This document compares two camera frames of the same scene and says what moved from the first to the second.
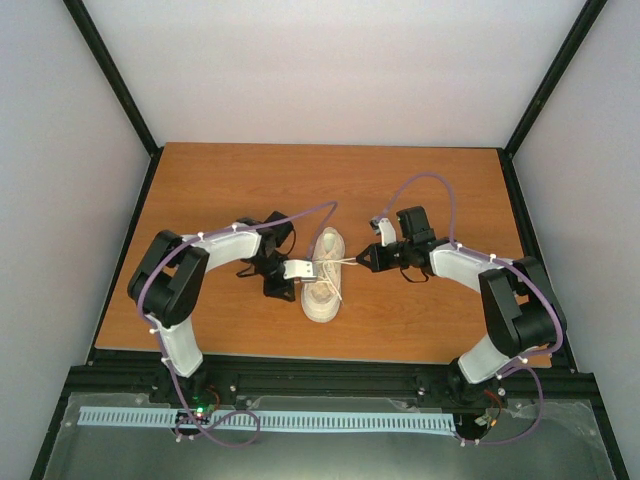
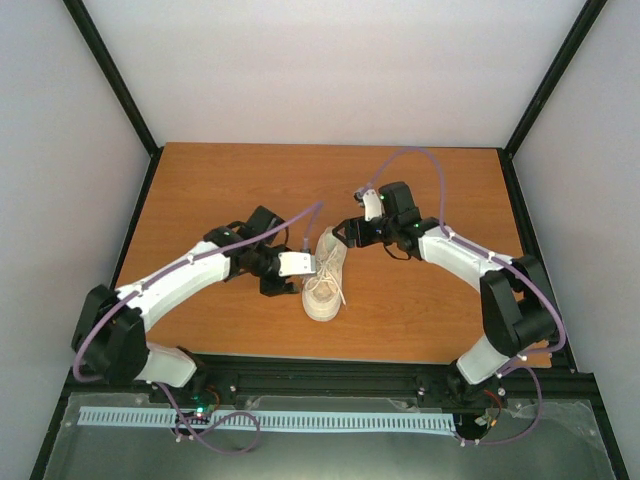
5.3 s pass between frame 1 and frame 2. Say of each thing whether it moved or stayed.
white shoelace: moved
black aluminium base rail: stayed
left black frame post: stayed
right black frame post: stayed
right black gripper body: moved
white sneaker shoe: stayed
